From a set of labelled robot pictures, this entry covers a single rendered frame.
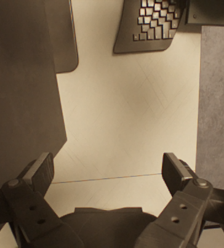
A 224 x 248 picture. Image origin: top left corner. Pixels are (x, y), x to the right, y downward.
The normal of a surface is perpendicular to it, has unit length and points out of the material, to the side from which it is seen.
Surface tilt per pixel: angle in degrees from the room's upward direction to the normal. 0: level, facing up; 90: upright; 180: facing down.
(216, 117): 0
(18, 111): 86
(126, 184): 0
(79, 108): 0
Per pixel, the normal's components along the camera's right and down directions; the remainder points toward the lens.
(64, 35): 0.02, 0.29
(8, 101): 0.99, -0.07
